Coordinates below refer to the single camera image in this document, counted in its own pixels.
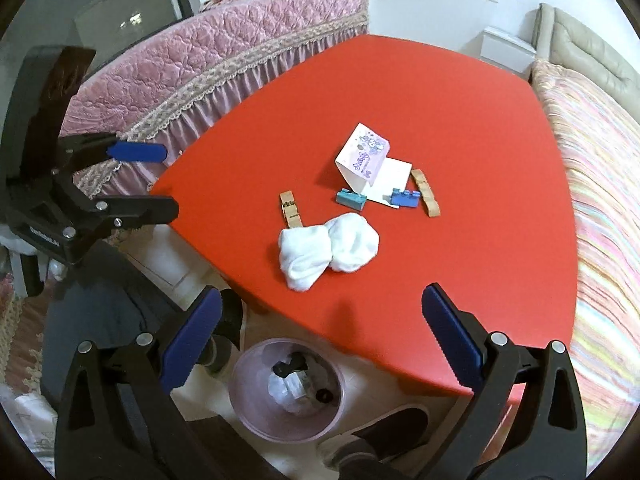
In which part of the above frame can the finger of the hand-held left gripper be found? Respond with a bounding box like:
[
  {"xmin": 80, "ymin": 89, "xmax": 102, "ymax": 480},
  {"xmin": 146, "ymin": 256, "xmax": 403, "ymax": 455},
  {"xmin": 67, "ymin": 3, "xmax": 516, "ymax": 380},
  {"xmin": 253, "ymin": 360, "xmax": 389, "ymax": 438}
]
[
  {"xmin": 55, "ymin": 132, "xmax": 169, "ymax": 174},
  {"xmin": 65, "ymin": 179, "xmax": 180, "ymax": 234}
]

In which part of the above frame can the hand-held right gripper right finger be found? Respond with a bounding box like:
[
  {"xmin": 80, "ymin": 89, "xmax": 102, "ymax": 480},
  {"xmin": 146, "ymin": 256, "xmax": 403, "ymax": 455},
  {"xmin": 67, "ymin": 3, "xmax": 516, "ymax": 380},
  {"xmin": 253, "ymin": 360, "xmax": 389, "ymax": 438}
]
[{"xmin": 421, "ymin": 282, "xmax": 589, "ymax": 480}]

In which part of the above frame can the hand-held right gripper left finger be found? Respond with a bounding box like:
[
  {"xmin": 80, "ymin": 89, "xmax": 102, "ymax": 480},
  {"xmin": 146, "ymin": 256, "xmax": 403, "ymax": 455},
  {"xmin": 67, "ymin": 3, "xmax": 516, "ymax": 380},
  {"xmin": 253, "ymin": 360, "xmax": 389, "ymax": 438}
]
[{"xmin": 54, "ymin": 285, "xmax": 224, "ymax": 480}]

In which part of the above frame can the pink plastic waste bin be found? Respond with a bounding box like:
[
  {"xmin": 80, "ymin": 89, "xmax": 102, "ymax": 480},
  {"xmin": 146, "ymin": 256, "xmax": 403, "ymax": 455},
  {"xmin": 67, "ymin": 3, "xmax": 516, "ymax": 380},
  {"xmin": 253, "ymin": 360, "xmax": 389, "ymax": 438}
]
[{"xmin": 228, "ymin": 338, "xmax": 347, "ymax": 443}]

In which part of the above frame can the crumpled clear plastic wrapper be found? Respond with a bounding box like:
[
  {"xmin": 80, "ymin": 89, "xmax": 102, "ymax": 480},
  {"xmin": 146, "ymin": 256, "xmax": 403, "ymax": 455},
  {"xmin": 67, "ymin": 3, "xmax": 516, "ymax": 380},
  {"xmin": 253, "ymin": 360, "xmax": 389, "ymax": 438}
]
[{"xmin": 267, "ymin": 367, "xmax": 317, "ymax": 414}]

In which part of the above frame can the black slipper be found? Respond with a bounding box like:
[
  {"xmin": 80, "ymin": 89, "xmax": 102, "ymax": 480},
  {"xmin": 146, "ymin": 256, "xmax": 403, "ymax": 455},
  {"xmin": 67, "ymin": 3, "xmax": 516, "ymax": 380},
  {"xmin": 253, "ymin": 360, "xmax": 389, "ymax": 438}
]
[{"xmin": 350, "ymin": 407, "xmax": 430, "ymax": 461}]

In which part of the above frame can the pink quilted sofa cover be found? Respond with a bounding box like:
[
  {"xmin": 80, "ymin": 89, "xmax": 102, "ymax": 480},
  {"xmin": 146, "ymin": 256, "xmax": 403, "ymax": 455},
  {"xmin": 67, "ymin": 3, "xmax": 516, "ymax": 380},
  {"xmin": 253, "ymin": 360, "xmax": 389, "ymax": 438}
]
[{"xmin": 60, "ymin": 0, "xmax": 372, "ymax": 199}]

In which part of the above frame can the crumpled white tissue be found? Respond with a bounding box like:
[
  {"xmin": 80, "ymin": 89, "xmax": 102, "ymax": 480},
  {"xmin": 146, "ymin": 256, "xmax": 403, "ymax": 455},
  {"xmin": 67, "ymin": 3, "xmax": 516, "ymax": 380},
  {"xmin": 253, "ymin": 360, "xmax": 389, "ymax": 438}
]
[
  {"xmin": 326, "ymin": 212, "xmax": 380, "ymax": 274},
  {"xmin": 278, "ymin": 224, "xmax": 334, "ymax": 292}
]

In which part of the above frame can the wooden clothespin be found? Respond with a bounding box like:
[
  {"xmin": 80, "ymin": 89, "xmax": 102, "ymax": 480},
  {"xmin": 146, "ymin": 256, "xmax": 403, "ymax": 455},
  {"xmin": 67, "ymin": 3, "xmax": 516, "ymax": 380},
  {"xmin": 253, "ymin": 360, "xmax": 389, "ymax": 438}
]
[
  {"xmin": 410, "ymin": 168, "xmax": 442, "ymax": 219},
  {"xmin": 279, "ymin": 190, "xmax": 305, "ymax": 230}
]

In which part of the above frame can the blue toy block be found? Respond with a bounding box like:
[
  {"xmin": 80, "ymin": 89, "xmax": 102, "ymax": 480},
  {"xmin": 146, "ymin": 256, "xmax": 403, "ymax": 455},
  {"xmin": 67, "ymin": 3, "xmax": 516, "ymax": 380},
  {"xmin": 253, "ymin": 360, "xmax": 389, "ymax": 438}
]
[{"xmin": 389, "ymin": 188, "xmax": 421, "ymax": 210}]

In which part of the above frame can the dark glass pane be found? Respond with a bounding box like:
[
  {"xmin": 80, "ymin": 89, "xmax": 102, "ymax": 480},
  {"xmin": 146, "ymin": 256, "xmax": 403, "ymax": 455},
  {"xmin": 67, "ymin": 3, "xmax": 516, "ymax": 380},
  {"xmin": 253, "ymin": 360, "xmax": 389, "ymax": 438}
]
[{"xmin": 74, "ymin": 0, "xmax": 195, "ymax": 52}]

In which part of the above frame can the cream lace cloth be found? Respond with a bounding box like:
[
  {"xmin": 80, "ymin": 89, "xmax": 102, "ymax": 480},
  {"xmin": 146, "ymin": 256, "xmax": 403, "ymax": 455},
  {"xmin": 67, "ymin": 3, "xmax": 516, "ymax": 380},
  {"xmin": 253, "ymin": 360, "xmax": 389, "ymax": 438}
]
[{"xmin": 0, "ymin": 280, "xmax": 47, "ymax": 392}]

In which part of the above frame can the teal toy block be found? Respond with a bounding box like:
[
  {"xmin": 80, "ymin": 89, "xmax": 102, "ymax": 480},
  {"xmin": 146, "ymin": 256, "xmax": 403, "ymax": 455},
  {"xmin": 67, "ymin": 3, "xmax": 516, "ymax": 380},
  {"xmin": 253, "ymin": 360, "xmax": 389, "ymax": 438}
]
[{"xmin": 335, "ymin": 187, "xmax": 369, "ymax": 211}]

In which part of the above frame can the purple printed paper card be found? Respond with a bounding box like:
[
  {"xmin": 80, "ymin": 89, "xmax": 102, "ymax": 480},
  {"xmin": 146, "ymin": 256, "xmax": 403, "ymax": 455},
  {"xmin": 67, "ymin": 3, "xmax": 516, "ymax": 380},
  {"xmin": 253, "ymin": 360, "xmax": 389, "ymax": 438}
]
[{"xmin": 334, "ymin": 123, "xmax": 393, "ymax": 196}]

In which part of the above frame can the striped pastel blanket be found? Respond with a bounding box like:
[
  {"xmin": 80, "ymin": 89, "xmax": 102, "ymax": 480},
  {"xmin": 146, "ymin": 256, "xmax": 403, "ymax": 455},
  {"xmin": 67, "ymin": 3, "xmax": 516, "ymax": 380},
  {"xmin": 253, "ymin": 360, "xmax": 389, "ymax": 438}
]
[{"xmin": 529, "ymin": 57, "xmax": 640, "ymax": 467}]

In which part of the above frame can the white nightstand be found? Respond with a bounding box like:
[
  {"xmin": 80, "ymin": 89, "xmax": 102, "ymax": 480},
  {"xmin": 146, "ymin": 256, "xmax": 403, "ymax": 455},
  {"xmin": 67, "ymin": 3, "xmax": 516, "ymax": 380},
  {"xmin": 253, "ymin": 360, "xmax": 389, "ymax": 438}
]
[{"xmin": 479, "ymin": 25, "xmax": 537, "ymax": 79}]

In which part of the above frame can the beige padded headboard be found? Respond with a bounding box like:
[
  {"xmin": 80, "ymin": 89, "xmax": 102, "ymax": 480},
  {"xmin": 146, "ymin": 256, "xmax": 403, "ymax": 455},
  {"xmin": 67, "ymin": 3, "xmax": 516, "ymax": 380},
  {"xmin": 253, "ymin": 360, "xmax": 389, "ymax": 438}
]
[{"xmin": 532, "ymin": 2, "xmax": 640, "ymax": 107}]

